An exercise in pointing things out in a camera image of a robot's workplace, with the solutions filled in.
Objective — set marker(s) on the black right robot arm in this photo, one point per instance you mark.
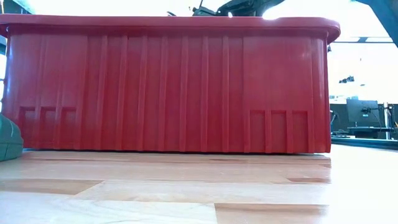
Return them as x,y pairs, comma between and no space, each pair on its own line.
255,7

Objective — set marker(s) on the dark office desk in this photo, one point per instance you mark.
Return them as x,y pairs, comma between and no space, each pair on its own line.
370,128

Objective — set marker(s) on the dark ceiling fixture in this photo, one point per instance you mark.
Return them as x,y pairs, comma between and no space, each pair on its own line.
346,80

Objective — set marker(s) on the black aluminium frame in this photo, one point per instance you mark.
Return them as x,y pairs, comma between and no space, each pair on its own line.
367,143

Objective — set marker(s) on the green slide sandal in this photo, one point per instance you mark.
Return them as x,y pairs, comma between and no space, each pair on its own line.
9,143

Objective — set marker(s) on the red plastic bin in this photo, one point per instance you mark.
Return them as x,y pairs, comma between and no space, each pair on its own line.
186,93

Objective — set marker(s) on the black computer monitor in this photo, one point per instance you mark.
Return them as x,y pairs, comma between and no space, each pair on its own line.
354,109

